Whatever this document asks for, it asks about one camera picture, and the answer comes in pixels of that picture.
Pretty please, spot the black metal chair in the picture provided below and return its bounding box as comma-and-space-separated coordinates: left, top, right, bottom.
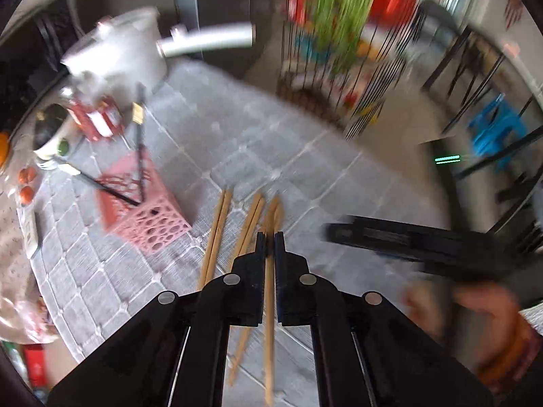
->
420, 0, 510, 94

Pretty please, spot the white electric cooking pot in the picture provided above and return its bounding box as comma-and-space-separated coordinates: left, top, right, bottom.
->
61, 6, 255, 90

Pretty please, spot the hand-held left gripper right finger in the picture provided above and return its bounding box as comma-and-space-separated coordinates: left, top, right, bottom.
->
275, 231, 495, 407

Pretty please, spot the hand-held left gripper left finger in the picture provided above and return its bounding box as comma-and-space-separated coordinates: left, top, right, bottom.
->
46, 232, 267, 407

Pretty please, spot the grey quilted tablecloth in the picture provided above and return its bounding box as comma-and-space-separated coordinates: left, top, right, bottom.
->
17, 57, 456, 407

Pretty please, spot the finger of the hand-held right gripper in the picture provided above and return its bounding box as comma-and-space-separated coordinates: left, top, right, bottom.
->
324, 215, 425, 264

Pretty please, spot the floral patterned cloth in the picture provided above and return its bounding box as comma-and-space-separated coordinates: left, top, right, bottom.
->
0, 187, 60, 344

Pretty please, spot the white small box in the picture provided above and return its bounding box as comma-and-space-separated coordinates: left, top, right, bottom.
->
23, 210, 43, 259

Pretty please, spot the person's right hand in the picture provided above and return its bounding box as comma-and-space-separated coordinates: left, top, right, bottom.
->
401, 282, 524, 361

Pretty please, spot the red box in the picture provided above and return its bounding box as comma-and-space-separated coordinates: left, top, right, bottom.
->
21, 343, 47, 391

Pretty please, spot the person's right forearm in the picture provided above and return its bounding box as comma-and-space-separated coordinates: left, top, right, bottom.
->
475, 305, 543, 403

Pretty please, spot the clear jar with red label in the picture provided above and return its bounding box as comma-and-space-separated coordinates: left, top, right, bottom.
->
68, 97, 124, 142

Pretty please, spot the blue plastic stool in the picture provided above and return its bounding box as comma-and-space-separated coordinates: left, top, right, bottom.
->
467, 93, 529, 170

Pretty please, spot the black wire rack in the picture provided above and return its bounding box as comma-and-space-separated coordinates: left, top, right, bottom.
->
276, 21, 408, 140

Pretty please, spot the white round container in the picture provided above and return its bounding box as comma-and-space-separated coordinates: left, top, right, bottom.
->
32, 104, 81, 162

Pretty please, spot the pink perforated utensil holder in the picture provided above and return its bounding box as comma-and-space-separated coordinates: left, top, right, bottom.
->
95, 153, 191, 255

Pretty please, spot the green plant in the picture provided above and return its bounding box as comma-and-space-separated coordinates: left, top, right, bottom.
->
312, 0, 382, 77

